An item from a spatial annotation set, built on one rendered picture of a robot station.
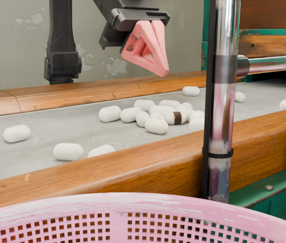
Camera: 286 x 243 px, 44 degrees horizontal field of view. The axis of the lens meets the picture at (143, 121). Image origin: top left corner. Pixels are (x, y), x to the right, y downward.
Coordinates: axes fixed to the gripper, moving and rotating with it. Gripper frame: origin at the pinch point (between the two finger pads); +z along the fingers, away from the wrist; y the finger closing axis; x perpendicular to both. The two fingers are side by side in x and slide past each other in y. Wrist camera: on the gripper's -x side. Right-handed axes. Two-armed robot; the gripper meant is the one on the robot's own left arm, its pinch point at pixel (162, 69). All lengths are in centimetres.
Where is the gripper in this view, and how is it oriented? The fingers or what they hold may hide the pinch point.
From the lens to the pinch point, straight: 50.3
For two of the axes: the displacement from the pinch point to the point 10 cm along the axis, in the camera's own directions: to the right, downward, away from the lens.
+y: 7.9, -1.5, 6.0
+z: 4.7, 7.7, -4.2
